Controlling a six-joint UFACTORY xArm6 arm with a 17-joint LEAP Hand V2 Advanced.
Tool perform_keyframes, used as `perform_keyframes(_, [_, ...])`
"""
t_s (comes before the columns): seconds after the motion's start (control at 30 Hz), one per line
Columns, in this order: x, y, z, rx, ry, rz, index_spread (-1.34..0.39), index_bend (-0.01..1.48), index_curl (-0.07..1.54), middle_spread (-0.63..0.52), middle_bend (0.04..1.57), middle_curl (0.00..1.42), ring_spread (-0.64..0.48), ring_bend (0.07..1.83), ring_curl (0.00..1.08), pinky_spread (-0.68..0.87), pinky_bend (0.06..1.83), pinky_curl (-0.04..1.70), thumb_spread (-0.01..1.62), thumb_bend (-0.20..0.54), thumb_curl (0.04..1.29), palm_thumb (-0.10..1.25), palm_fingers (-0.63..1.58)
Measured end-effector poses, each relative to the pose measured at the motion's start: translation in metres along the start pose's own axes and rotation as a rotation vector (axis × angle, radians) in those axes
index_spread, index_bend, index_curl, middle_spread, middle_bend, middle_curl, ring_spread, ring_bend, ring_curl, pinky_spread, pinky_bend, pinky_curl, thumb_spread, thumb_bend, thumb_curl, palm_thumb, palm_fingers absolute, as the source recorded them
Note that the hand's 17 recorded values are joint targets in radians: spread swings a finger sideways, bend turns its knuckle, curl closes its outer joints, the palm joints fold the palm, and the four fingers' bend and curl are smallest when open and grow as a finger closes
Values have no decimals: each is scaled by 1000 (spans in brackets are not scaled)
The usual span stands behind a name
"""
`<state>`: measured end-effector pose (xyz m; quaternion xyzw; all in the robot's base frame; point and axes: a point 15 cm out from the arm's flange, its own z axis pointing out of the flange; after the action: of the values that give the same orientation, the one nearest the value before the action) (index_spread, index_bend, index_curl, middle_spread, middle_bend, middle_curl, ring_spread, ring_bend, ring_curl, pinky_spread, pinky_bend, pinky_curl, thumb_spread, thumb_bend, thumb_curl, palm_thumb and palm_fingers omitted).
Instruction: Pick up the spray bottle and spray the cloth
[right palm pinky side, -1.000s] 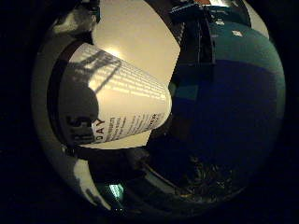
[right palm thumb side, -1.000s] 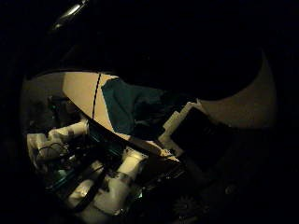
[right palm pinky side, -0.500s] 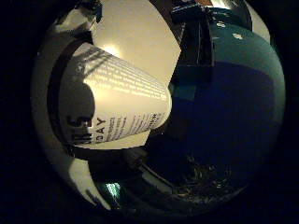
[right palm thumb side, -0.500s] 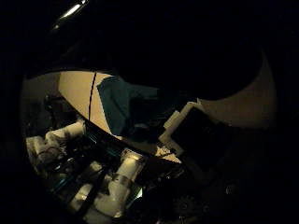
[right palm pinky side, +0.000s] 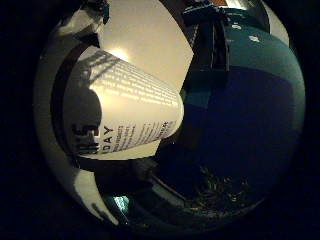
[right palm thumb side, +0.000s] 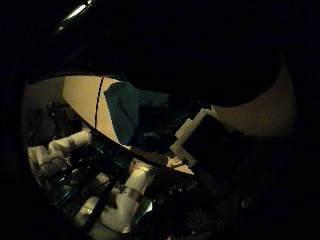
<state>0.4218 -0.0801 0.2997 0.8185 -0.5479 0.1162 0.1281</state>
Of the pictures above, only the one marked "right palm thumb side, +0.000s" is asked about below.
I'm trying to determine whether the blue cloth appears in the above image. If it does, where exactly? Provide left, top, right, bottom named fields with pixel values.
left=103, top=80, right=174, bottom=148

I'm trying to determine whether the thin black cable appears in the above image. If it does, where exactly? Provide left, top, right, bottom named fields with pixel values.
left=94, top=76, right=105, bottom=130

